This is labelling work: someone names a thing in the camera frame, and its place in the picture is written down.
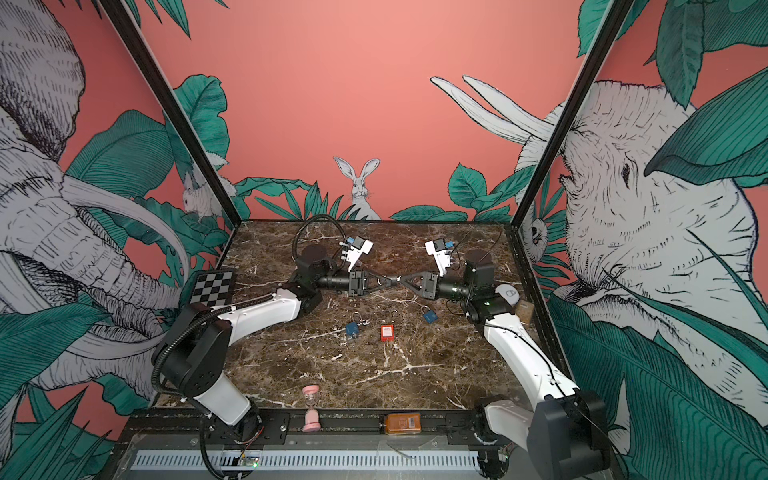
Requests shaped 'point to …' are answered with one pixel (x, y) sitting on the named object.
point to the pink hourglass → (312, 421)
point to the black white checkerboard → (213, 288)
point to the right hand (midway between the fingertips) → (401, 282)
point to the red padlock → (387, 332)
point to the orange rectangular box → (403, 423)
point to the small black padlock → (399, 278)
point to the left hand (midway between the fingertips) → (390, 284)
